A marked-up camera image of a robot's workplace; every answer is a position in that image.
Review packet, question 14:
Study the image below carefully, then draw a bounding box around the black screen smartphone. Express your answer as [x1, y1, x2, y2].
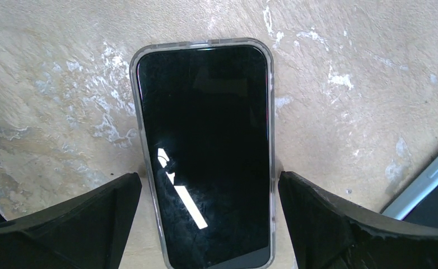
[136, 45, 272, 268]

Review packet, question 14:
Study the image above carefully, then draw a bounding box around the clear phone case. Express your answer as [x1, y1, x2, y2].
[129, 38, 277, 269]

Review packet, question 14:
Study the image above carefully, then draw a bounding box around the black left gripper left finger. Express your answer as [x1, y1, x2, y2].
[0, 173, 142, 268]

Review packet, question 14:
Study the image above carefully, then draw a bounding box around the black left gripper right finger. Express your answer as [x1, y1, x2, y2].
[278, 171, 438, 268]

